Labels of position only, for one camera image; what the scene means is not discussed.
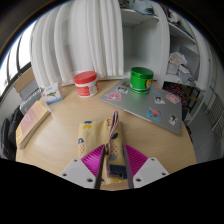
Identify brown cardboard box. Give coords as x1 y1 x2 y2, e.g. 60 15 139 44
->
12 67 36 94

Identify grey laptop with stickers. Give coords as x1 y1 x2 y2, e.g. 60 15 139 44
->
98 78 184 136

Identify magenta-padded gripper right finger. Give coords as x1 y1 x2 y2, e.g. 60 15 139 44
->
122 143 170 190

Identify yellow and pink book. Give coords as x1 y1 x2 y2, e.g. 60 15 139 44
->
15 100 52 150

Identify white curtain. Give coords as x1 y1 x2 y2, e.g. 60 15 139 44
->
29 0 125 90

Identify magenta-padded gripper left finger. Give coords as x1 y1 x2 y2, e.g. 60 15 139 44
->
59 144 107 191

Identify white jar with red lid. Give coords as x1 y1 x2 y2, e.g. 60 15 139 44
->
73 70 100 99

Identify dark-framed window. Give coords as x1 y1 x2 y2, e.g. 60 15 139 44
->
0 19 38 101

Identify white shelf unit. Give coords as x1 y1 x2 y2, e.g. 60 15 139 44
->
117 0 215 112

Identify yellow printed towel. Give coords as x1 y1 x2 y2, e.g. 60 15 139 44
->
77 110 130 185

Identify small white carton box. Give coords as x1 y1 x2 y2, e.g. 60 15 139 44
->
40 81 65 106

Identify green round tin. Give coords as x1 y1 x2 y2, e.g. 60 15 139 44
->
128 66 155 96

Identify black backpack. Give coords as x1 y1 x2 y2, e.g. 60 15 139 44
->
0 106 25 160

